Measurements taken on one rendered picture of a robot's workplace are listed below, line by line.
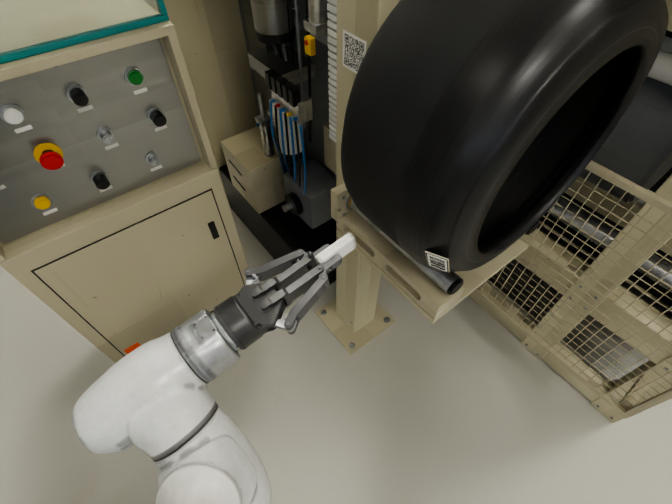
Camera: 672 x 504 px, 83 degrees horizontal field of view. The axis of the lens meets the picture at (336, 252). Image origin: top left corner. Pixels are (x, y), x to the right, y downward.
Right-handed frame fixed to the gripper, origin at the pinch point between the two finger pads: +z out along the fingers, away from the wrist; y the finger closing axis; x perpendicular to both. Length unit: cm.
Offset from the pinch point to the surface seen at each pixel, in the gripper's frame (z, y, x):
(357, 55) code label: 31.5, 31.9, -6.2
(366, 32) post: 32.3, 29.6, -11.3
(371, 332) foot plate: 22, 22, 115
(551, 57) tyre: 28.1, -9.1, -22.9
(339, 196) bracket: 17.1, 24.1, 20.2
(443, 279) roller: 20.3, -7.5, 23.1
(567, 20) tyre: 31.4, -7.8, -25.4
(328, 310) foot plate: 13, 43, 114
